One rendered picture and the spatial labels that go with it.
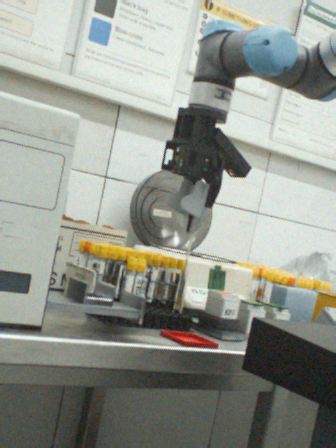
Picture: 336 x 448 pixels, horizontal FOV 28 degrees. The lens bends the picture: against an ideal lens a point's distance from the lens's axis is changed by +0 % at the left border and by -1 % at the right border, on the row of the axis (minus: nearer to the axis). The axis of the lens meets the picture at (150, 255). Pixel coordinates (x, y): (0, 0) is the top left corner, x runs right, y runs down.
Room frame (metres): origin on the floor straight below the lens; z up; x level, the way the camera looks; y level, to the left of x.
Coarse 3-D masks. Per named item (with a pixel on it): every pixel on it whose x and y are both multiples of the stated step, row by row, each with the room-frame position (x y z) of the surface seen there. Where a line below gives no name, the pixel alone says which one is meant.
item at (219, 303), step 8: (208, 296) 1.20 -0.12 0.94; (216, 296) 1.18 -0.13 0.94; (224, 296) 1.17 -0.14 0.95; (232, 296) 1.18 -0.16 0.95; (208, 304) 1.19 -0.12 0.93; (216, 304) 1.18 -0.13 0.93; (224, 304) 1.16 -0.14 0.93; (232, 304) 1.18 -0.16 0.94; (208, 312) 1.19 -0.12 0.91; (216, 312) 1.17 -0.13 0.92; (224, 312) 1.17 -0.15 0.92; (232, 312) 1.18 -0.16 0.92
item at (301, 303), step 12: (276, 288) 1.33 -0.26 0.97; (288, 288) 1.31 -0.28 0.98; (300, 288) 1.39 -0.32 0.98; (276, 300) 1.32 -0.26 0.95; (288, 300) 1.31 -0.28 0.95; (300, 300) 1.34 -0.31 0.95; (312, 300) 1.37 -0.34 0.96; (288, 312) 1.32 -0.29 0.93; (300, 312) 1.34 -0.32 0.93; (312, 312) 1.37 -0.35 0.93
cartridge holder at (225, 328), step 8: (200, 312) 1.20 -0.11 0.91; (192, 320) 1.21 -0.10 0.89; (200, 320) 1.20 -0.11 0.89; (208, 320) 1.18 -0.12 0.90; (216, 320) 1.16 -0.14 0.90; (224, 320) 1.16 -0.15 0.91; (232, 320) 1.17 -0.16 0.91; (192, 328) 1.21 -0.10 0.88; (200, 328) 1.19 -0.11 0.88; (208, 328) 1.17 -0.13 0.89; (216, 328) 1.16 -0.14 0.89; (224, 328) 1.17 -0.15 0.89; (232, 328) 1.18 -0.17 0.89; (216, 336) 1.15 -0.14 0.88; (224, 336) 1.14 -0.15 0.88; (232, 336) 1.15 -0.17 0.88; (240, 336) 1.17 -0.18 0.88
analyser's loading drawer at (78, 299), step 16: (80, 288) 0.97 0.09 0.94; (96, 288) 1.03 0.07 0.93; (112, 288) 0.99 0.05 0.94; (48, 304) 0.92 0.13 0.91; (64, 304) 0.94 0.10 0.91; (80, 304) 0.95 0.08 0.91; (96, 304) 0.97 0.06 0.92; (112, 304) 0.99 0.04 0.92; (128, 304) 1.04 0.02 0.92; (144, 304) 1.01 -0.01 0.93
